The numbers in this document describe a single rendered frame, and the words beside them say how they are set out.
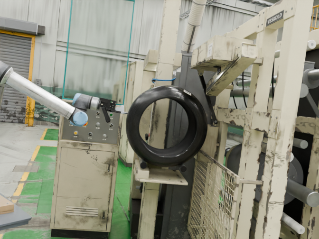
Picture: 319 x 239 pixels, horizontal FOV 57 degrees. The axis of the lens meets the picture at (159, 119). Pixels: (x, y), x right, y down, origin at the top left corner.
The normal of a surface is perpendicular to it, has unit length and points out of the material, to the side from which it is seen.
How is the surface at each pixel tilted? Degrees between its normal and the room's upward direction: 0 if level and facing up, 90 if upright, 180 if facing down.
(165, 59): 90
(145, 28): 90
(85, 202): 90
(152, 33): 90
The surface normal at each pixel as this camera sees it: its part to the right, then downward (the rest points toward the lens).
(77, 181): 0.11, 0.08
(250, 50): 0.14, -0.23
